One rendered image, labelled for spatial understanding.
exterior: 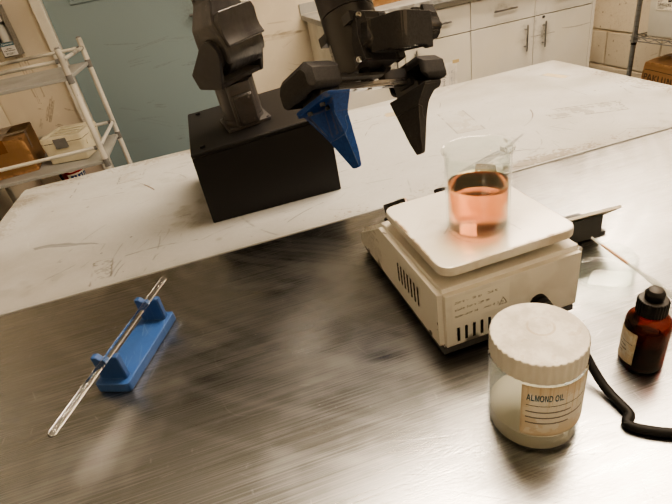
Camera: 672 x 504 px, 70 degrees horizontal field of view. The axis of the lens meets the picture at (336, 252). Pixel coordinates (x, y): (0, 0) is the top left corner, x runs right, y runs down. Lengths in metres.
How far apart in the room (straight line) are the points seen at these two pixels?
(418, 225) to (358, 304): 0.11
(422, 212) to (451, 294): 0.10
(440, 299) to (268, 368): 0.16
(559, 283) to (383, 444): 0.19
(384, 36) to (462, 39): 2.62
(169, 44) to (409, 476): 3.09
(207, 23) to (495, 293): 0.47
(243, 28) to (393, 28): 0.26
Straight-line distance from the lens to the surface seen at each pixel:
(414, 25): 0.49
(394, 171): 0.75
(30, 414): 0.52
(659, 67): 3.18
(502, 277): 0.40
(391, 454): 0.36
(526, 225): 0.42
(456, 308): 0.39
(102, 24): 3.31
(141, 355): 0.50
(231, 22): 0.67
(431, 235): 0.41
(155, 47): 3.29
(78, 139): 2.48
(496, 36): 3.21
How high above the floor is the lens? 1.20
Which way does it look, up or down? 32 degrees down
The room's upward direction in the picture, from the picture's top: 11 degrees counter-clockwise
